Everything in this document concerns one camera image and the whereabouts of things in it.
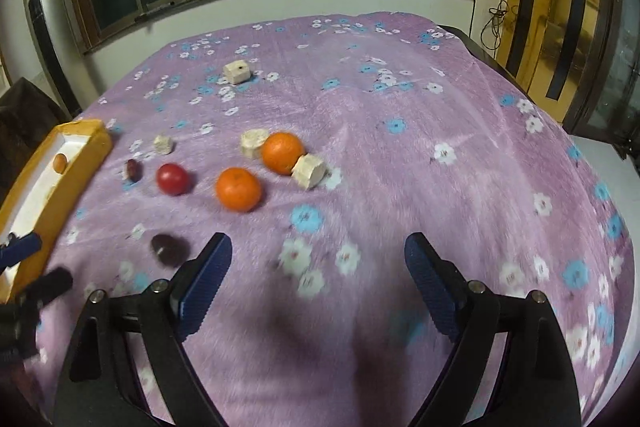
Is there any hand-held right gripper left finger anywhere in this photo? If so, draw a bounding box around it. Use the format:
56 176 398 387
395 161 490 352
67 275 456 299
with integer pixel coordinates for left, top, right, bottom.
55 232 233 427

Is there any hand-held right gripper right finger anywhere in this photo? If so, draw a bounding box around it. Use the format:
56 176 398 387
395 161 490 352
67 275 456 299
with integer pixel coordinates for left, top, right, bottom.
404 232 583 427

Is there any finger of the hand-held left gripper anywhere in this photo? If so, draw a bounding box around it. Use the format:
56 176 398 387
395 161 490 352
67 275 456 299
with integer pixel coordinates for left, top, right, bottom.
19 267 74 309
0 232 43 273

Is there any yellow tray with white inside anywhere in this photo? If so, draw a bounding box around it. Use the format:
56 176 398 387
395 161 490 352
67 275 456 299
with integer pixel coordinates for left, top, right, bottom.
0 119 112 303

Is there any red tomato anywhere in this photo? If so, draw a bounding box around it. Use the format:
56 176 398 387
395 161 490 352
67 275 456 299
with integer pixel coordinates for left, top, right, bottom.
156 163 191 196

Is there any large beige cut chunk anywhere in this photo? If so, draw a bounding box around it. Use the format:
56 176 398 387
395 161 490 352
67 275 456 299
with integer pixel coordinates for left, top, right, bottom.
291 153 327 191
240 129 271 160

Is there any purple floral blanket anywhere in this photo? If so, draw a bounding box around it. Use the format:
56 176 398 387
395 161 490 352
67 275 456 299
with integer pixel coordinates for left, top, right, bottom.
10 11 636 427

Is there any beige chunk with dark spot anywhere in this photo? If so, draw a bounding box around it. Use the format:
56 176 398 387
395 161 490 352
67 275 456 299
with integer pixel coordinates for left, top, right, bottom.
222 61 253 86

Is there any silver standing air conditioner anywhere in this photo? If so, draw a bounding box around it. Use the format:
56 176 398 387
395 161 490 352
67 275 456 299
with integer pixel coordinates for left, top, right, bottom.
21 0 84 120

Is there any gold wardrobe with dark stripes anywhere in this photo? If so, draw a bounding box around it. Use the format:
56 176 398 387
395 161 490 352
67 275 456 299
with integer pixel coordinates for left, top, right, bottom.
504 0 640 145

